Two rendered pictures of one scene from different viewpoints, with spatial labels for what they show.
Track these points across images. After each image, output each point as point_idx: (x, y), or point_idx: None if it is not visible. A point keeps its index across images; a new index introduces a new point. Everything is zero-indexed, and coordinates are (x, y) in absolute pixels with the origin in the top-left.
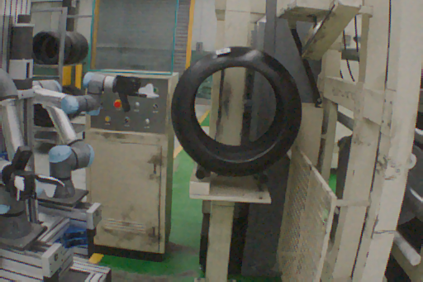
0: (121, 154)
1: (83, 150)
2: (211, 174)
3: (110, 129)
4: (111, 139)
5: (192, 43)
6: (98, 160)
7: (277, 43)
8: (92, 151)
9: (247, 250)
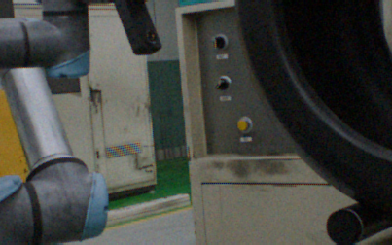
0: (282, 218)
1: (65, 188)
2: None
3: (254, 153)
4: (252, 178)
5: None
6: (226, 238)
7: None
8: (102, 191)
9: None
